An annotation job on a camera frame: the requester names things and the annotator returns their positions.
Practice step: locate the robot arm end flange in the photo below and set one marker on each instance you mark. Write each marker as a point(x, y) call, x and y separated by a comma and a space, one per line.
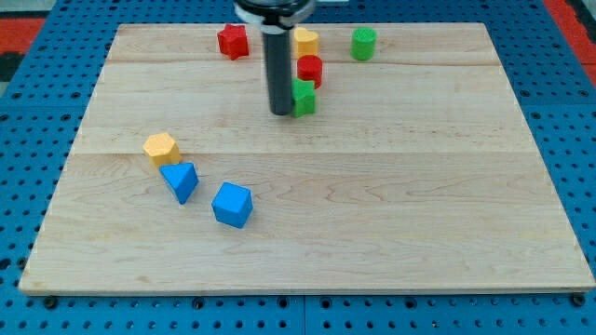
point(280, 13)

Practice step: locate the green star block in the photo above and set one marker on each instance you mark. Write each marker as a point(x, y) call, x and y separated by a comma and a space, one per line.
point(304, 97)

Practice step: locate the yellow hexagon block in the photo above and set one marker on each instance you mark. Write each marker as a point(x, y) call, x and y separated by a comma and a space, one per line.
point(161, 149)

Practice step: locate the red star block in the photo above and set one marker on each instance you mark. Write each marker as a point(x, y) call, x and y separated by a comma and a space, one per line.
point(233, 41)

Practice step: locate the blue cube block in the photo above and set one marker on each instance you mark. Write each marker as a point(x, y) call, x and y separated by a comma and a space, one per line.
point(232, 205)

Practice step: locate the red cylinder block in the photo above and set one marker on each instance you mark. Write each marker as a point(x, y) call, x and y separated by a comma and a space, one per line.
point(310, 68)

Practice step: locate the blue triangle block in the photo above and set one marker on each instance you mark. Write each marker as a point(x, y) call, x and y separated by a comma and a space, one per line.
point(181, 179)

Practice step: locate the wooden board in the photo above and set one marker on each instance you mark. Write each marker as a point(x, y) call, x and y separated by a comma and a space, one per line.
point(417, 174)

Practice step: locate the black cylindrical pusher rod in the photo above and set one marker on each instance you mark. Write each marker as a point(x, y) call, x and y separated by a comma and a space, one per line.
point(277, 62)

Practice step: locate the yellow heart block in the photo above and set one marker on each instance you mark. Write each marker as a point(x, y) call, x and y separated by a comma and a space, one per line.
point(306, 42)

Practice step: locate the green cylinder block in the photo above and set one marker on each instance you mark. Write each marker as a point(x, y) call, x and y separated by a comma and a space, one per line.
point(363, 43)

